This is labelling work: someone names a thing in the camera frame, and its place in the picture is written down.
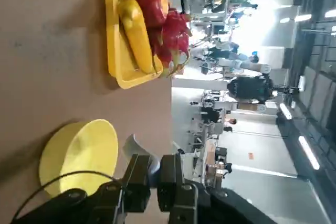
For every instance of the yellow banana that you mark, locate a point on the yellow banana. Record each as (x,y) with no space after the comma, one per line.
(136,35)

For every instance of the yellow plastic tray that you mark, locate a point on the yellow plastic tray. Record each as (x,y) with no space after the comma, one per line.
(111,37)

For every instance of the yellow bowl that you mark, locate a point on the yellow bowl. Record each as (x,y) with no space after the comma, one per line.
(86,150)

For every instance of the person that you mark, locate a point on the person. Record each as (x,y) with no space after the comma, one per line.
(231,125)
(236,56)

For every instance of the red apple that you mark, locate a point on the red apple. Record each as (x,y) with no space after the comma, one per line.
(152,6)

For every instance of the black background machine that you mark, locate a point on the black background machine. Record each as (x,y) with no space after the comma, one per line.
(249,90)

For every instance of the pale blue plastic spoon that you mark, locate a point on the pale blue plastic spoon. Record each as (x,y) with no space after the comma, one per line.
(134,145)

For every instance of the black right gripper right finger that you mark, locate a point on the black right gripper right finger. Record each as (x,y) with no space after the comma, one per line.
(170,182)

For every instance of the pink dragon fruit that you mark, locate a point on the pink dragon fruit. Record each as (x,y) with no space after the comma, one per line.
(173,35)

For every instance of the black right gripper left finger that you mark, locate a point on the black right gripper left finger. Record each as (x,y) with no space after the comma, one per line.
(136,182)

